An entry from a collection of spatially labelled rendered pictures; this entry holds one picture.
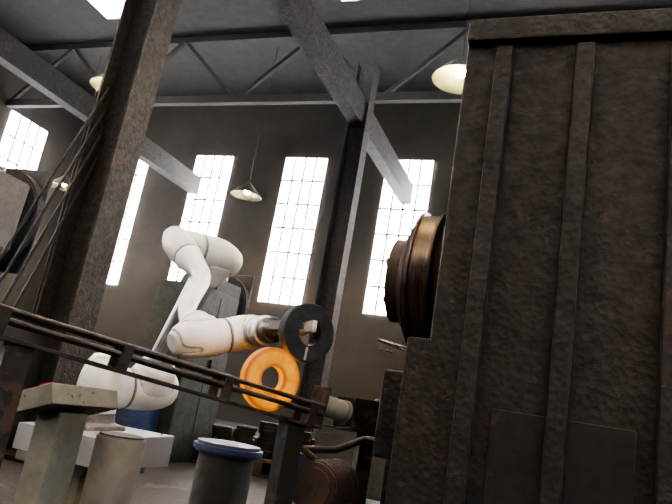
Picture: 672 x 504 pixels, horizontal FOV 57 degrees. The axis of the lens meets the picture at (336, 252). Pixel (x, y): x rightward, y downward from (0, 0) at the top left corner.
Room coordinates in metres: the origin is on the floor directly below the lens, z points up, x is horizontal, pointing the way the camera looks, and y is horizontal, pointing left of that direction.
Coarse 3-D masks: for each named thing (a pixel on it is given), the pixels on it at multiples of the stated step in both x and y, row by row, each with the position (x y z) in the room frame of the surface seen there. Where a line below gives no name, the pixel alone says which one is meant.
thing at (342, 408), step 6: (330, 396) 1.66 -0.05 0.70; (330, 402) 1.64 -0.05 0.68; (336, 402) 1.65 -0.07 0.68; (342, 402) 1.67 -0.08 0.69; (348, 402) 1.68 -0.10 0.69; (330, 408) 1.64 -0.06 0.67; (336, 408) 1.65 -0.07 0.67; (342, 408) 1.66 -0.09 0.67; (348, 408) 1.67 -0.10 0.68; (330, 414) 1.65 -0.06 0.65; (336, 414) 1.65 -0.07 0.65; (342, 414) 1.66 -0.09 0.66; (348, 414) 1.67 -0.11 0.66; (342, 420) 1.68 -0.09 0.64; (348, 420) 1.68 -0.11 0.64
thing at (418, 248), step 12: (420, 216) 1.87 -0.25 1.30; (432, 216) 1.91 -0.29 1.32; (420, 228) 1.84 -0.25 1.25; (432, 228) 1.82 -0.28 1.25; (420, 240) 1.81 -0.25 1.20; (408, 252) 1.79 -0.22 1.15; (420, 252) 1.79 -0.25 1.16; (408, 264) 1.79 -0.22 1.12; (420, 264) 1.79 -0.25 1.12; (408, 276) 1.80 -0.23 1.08; (420, 276) 1.79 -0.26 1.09; (408, 288) 1.81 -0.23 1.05; (420, 288) 1.79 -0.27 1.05; (408, 300) 1.82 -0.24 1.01; (420, 300) 1.80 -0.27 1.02; (408, 312) 1.84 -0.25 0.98; (420, 312) 1.82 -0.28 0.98; (408, 324) 1.86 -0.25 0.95; (420, 324) 1.85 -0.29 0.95; (408, 336) 1.90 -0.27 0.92; (420, 336) 1.88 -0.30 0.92
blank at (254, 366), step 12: (264, 348) 1.54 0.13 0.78; (276, 348) 1.54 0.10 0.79; (252, 360) 1.51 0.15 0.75; (264, 360) 1.53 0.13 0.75; (276, 360) 1.55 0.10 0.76; (288, 360) 1.57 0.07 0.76; (252, 372) 1.51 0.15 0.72; (288, 372) 1.57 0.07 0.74; (240, 384) 1.53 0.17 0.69; (288, 384) 1.57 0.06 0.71; (276, 396) 1.56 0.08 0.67; (264, 408) 1.54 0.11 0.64; (276, 408) 1.56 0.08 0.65
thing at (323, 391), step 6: (318, 390) 1.66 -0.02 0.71; (324, 390) 1.63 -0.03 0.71; (330, 390) 1.62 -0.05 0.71; (312, 396) 1.67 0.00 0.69; (318, 396) 1.65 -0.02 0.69; (324, 396) 1.63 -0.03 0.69; (318, 402) 1.64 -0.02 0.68; (324, 402) 1.62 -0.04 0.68; (324, 408) 1.61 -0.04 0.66; (324, 414) 1.62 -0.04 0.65; (306, 420) 1.67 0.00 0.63; (318, 420) 1.62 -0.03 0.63
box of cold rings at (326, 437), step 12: (324, 420) 4.56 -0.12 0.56; (324, 432) 4.55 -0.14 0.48; (336, 432) 4.53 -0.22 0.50; (348, 432) 4.50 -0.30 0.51; (324, 444) 4.55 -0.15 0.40; (336, 444) 4.52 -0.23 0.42; (324, 456) 4.54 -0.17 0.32; (336, 456) 4.52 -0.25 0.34; (348, 456) 4.49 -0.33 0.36; (372, 456) 4.44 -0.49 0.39; (372, 468) 4.44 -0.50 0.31; (384, 468) 4.42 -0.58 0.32; (372, 480) 4.44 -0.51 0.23; (372, 492) 4.43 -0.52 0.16
